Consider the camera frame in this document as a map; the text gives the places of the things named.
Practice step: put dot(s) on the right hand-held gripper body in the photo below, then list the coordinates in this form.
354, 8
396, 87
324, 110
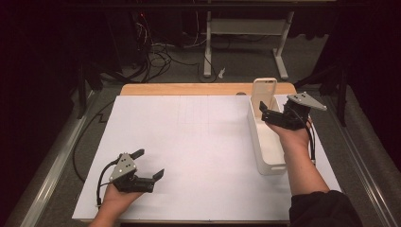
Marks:
296, 115

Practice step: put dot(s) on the dark equipment with red light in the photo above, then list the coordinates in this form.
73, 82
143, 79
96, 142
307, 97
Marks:
124, 41

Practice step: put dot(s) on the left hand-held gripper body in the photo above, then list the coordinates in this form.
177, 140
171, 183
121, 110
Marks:
124, 173

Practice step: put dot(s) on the person's right hand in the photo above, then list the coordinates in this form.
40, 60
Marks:
294, 137

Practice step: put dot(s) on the small white floor object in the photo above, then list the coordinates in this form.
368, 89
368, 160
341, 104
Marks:
222, 73

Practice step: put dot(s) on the white plastic bin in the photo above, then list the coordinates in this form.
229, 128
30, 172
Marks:
268, 151

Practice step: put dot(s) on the white metal desk frame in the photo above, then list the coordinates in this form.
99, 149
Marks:
247, 26

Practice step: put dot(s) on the person's black long-sleeved top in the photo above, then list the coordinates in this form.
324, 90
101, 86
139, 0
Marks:
324, 211

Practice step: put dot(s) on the black stand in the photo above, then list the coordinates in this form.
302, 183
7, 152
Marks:
82, 91
342, 97

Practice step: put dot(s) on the person's left hand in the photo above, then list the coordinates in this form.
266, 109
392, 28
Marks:
116, 200

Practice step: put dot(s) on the metal floor rail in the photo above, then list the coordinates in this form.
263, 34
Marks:
53, 170
362, 151

